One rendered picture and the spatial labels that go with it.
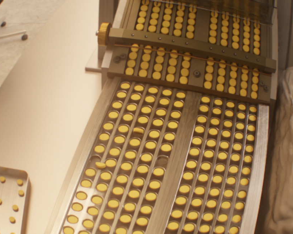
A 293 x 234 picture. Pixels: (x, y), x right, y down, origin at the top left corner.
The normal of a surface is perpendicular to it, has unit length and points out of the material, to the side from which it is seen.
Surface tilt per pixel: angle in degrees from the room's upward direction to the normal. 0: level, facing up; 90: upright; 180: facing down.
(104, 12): 90
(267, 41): 38
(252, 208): 0
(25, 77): 0
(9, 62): 0
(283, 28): 90
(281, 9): 90
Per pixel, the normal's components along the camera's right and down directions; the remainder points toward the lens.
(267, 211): -0.68, -0.71
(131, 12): -0.12, -0.21
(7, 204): 0.02, -0.76
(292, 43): -0.23, 0.63
